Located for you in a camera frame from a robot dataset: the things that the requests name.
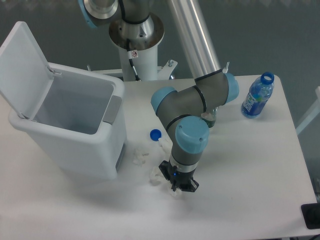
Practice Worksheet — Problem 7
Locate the white paper ball top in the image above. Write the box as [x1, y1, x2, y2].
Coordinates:
[158, 135, 173, 154]

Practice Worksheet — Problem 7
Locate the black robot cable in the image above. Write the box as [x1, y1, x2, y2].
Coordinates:
[119, 0, 142, 82]

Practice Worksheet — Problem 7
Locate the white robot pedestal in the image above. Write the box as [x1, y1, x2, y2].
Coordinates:
[86, 12, 230, 82]

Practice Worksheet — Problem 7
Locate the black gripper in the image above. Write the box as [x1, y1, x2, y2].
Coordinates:
[158, 160, 199, 193]

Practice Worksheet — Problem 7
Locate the white frame at right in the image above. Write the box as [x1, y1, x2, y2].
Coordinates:
[295, 86, 320, 135]

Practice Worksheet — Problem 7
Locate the white paper ball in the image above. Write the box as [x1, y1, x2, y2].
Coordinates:
[149, 166, 166, 186]
[167, 182, 182, 198]
[132, 147, 149, 167]
[158, 135, 173, 154]

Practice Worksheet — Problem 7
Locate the black device at edge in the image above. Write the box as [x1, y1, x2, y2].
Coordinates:
[301, 203, 320, 230]

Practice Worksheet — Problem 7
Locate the white paper ball bottom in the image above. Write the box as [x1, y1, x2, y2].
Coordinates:
[167, 182, 182, 198]

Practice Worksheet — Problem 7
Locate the white paper ball lower left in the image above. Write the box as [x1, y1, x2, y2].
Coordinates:
[149, 166, 166, 186]

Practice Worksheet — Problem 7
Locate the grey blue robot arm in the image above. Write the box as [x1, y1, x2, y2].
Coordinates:
[78, 0, 239, 192]

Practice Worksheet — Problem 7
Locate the white open trash bin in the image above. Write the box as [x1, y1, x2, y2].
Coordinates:
[0, 21, 127, 180]

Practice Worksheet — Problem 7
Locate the blue bottle cap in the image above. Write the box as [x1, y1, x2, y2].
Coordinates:
[149, 128, 162, 142]

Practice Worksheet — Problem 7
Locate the blue plastic drink bottle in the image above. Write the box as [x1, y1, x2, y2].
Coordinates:
[241, 71, 275, 119]

